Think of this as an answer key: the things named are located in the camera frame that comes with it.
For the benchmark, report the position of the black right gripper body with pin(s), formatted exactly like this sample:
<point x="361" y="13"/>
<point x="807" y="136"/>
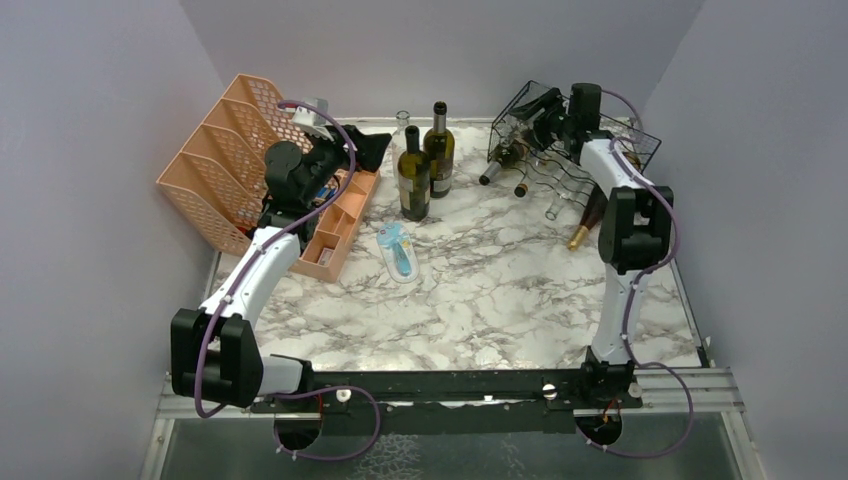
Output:
<point x="549" y="123"/>

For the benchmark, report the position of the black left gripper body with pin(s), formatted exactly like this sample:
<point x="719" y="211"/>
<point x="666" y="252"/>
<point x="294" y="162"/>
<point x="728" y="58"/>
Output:
<point x="331" y="156"/>

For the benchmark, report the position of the clear glass bottle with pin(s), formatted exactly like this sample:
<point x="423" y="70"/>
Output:
<point x="398" y="142"/>

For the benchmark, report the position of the green bottle black cap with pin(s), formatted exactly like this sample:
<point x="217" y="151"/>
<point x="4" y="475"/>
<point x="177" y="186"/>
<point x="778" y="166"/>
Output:
<point x="414" y="177"/>

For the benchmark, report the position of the green bottle brown label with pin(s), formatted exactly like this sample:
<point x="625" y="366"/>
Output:
<point x="439" y="144"/>

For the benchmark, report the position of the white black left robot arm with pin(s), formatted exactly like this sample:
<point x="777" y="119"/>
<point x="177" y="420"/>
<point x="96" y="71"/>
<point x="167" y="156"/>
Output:
<point x="215" y="356"/>

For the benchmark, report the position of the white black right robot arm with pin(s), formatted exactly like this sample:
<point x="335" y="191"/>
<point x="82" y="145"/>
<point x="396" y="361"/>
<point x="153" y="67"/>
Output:
<point x="635" y="237"/>

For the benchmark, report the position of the green bottle silver cap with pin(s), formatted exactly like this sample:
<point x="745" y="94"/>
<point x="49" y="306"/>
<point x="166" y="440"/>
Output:
<point x="504" y="156"/>

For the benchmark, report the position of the dark bottle brown cap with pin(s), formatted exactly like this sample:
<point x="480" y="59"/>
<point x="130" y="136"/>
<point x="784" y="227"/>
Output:
<point x="524" y="186"/>

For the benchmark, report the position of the amber bottle gold cap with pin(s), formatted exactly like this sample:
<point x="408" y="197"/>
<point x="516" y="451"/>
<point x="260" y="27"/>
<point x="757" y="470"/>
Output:
<point x="592" y="215"/>

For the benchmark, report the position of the peach plastic desk organizer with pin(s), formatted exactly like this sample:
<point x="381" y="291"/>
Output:
<point x="217" y="181"/>

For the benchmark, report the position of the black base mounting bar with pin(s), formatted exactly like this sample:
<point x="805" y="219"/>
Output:
<point x="454" y="402"/>

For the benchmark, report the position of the black wire wine rack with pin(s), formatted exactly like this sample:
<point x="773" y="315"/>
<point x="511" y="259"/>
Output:
<point x="596" y="112"/>

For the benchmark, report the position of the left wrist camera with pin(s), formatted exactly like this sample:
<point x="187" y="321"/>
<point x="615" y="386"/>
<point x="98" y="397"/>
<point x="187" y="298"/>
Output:
<point x="310" y="122"/>

